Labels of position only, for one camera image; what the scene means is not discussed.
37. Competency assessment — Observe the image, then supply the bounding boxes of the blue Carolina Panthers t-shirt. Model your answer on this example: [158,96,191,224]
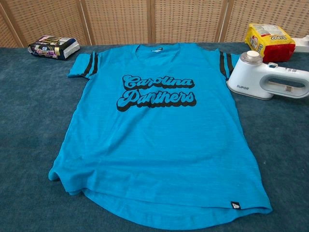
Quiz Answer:
[48,43,273,231]

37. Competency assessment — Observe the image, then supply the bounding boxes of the white handheld garment steamer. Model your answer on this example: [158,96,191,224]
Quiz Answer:
[226,50,309,100]

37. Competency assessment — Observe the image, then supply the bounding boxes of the wicker folding screen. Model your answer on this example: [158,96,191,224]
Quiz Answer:
[0,0,309,48]

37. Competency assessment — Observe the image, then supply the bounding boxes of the black wrapped snack pack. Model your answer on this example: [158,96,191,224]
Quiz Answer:
[28,35,81,61]

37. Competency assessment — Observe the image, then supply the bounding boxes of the dark teal table cloth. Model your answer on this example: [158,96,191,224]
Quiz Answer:
[0,42,309,232]

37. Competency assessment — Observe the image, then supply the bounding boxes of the yellow red snack bag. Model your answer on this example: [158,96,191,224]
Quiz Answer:
[244,23,296,63]

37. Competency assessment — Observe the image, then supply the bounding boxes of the white power strip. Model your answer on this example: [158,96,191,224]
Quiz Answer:
[293,35,309,53]

